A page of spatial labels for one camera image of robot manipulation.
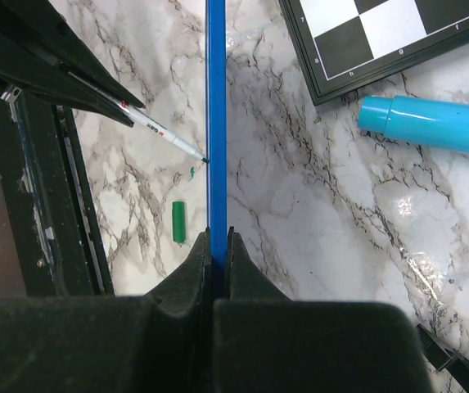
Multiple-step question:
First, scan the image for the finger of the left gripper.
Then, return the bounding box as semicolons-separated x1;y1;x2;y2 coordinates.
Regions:
0;1;144;110
0;11;134;126

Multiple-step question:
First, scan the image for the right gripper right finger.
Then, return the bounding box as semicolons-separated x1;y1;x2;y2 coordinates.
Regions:
213;230;432;392

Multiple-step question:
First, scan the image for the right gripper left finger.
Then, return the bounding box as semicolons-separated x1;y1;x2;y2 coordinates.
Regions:
0;232;211;392

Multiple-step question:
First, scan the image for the white green marker pen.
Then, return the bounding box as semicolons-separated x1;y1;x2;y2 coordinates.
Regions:
68;71;209;164

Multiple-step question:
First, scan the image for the green marker cap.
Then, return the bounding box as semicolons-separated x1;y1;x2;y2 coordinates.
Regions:
172;201;187;244

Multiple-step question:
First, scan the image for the blue framed whiteboard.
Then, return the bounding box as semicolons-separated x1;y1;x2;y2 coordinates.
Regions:
205;0;228;299

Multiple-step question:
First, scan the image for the black whiteboard stand leg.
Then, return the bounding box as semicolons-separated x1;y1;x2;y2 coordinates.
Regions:
416;324;469;393

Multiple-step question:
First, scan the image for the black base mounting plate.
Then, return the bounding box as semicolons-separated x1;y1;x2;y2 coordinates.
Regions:
0;93;115;296

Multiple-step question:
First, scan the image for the light blue cylinder tube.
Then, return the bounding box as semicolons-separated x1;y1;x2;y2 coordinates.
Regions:
358;96;469;155

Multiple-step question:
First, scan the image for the black white chessboard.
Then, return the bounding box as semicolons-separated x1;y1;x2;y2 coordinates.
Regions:
279;0;469;106

